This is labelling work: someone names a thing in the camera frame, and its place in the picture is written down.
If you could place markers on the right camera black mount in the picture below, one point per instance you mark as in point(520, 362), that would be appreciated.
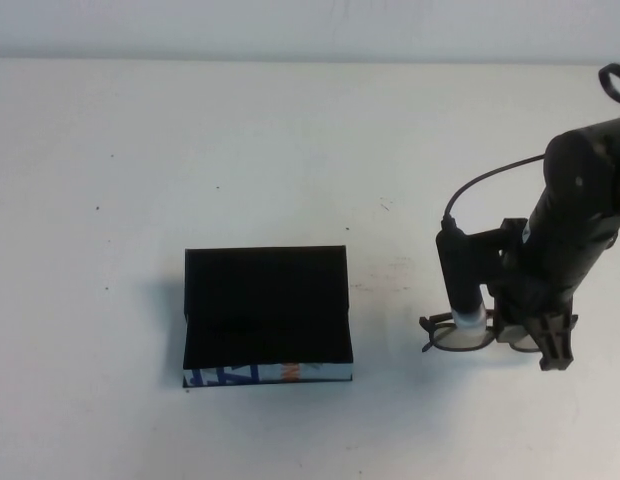
point(495, 240)

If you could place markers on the black glasses case printed side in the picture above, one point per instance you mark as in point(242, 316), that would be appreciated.
point(260, 285)

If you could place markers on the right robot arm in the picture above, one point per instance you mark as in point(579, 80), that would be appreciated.
point(575, 200)

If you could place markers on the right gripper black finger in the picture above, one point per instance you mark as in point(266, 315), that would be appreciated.
point(557, 345)
point(507, 334)

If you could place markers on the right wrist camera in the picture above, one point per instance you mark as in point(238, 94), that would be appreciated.
point(457, 270)

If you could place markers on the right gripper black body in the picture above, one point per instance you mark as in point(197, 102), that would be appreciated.
point(530, 305)

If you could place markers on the dark framed glasses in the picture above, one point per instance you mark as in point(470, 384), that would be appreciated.
point(450, 340)

